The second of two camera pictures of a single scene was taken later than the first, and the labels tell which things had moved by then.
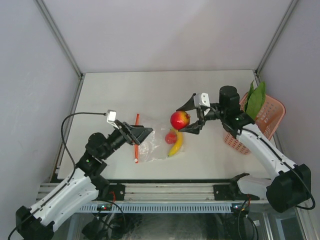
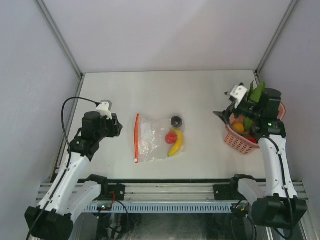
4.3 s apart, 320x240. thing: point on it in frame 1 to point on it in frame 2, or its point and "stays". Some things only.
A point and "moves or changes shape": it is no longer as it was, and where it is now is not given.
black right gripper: x=194 y=127 to x=224 y=115
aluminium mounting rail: x=145 y=192 stays
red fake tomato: x=180 y=119 moves or changes shape
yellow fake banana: x=178 y=146 stays
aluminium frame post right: x=273 y=41 stays
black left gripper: x=133 y=134 to x=116 y=127
